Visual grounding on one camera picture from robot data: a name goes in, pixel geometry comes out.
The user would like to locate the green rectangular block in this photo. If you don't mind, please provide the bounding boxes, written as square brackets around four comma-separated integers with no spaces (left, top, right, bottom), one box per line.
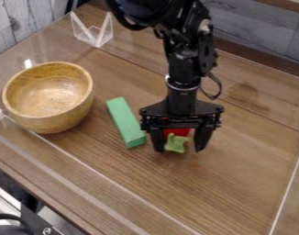
[107,96,147,149]

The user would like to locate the wooden bowl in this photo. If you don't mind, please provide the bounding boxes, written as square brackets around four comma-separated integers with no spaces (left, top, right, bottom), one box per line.
[2,62,94,134]

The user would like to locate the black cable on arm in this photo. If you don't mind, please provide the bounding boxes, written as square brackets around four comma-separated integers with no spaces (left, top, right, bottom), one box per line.
[199,73,223,101]

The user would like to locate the black metal table frame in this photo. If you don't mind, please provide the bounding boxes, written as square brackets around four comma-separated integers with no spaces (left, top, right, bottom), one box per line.
[0,170,66,235]

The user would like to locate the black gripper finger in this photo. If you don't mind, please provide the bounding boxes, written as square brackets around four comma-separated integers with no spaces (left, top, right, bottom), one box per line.
[194,126,215,151]
[150,127,166,152]

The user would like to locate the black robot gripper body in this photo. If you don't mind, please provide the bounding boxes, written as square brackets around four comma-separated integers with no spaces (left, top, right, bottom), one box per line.
[139,90,225,130]

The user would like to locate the red plush fruit green leaf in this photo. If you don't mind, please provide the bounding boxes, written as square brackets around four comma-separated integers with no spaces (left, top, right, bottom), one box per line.
[163,129,190,153]

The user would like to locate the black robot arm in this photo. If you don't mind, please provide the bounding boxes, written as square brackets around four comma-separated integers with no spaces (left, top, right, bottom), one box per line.
[106,0,225,152]

